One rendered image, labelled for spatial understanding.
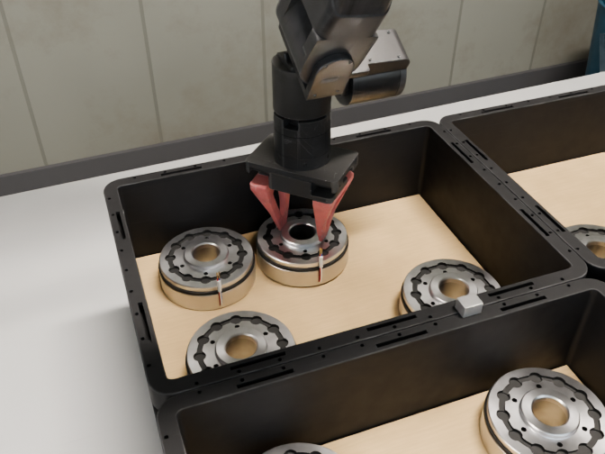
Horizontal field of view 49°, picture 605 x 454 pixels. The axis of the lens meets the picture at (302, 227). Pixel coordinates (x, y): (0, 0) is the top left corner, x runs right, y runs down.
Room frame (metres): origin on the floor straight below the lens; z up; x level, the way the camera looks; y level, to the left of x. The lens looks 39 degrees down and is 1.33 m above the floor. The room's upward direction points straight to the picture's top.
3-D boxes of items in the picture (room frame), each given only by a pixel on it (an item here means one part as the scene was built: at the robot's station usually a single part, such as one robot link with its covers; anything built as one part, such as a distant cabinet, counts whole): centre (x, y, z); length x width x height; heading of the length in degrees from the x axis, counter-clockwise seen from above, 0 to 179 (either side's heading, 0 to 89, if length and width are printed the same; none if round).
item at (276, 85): (0.58, -0.01, 1.04); 0.07 x 0.06 x 0.07; 112
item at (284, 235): (0.58, 0.00, 0.86); 0.05 x 0.05 x 0.01
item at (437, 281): (0.49, -0.15, 0.86); 0.05 x 0.05 x 0.01
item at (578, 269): (0.51, -0.02, 0.92); 0.40 x 0.30 x 0.02; 110
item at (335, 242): (0.58, 0.00, 0.86); 0.10 x 0.10 x 0.01
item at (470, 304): (0.39, -0.14, 0.94); 0.02 x 0.01 x 0.01; 110
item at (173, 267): (0.54, 0.10, 0.86); 0.10 x 0.10 x 0.01
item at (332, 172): (0.58, 0.00, 0.98); 0.10 x 0.07 x 0.07; 66
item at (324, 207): (0.57, -0.01, 0.91); 0.07 x 0.07 x 0.09; 66
